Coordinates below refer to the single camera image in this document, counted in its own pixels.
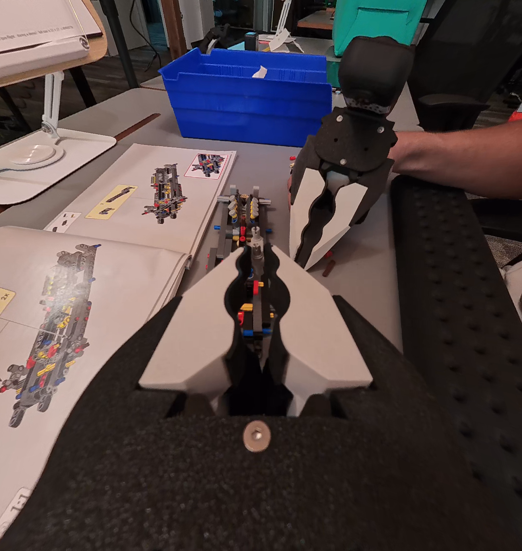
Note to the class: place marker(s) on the white paper scrap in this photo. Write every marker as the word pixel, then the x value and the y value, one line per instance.
pixel 259 72

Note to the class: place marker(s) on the white desk stand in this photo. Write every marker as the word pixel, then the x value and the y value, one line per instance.
pixel 71 150

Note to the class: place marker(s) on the blue plastic bin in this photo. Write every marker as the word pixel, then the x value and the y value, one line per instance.
pixel 243 107

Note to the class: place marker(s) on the black table leg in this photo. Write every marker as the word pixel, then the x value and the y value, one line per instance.
pixel 119 43

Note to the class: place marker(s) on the person's right forearm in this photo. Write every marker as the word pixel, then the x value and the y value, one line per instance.
pixel 467 159

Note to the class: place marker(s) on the black office chair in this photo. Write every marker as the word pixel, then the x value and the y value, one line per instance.
pixel 471 64

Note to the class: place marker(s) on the lego car chassis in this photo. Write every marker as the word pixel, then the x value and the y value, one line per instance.
pixel 239 215

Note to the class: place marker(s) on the brown lego axle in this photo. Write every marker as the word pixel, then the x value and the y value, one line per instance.
pixel 329 269

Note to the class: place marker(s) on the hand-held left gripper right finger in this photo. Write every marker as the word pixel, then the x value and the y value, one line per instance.
pixel 325 344

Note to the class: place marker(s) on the lego instruction booklet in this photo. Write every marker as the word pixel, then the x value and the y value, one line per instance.
pixel 28 258

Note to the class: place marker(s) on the white paper tag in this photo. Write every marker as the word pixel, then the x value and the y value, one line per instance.
pixel 284 43

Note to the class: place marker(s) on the black perforated foam pad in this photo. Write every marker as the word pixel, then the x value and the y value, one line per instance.
pixel 467 323

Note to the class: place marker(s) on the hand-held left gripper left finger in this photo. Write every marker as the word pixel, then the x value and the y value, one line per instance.
pixel 192 344

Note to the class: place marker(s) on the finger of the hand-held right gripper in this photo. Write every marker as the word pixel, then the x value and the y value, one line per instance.
pixel 301 202
pixel 347 211

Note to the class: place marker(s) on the grey lego axle pin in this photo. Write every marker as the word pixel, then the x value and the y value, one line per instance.
pixel 256 249

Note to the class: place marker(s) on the green plastic bin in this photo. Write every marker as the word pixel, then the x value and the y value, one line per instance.
pixel 333 71

